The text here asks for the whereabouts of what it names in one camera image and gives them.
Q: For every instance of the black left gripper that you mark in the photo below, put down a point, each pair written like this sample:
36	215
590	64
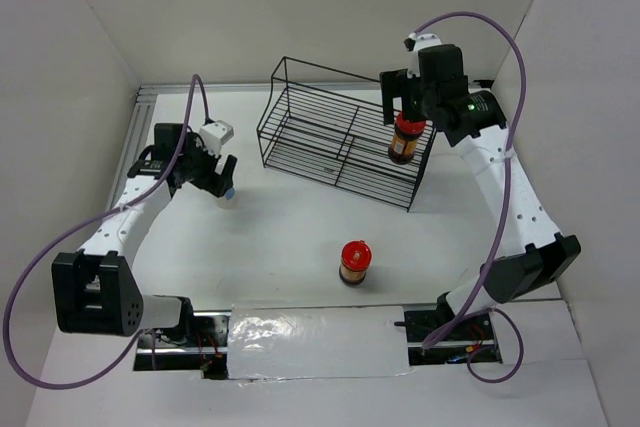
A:
212	182

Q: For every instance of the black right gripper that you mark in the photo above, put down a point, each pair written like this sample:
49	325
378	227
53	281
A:
387	103

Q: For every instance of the clear jar white beads silver lid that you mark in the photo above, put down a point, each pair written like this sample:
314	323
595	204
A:
227	200

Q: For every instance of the red lid sauce jar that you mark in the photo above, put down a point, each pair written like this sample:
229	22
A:
405	139
356	257

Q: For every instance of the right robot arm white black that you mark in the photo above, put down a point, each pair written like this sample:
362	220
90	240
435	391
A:
531	251

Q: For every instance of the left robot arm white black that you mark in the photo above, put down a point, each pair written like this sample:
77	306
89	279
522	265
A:
94	288

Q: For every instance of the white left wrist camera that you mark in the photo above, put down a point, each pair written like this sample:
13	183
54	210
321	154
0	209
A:
215	135

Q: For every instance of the black wire rack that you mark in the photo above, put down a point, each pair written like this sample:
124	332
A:
326	125

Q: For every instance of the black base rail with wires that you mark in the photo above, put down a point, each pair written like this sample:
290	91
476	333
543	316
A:
323	343

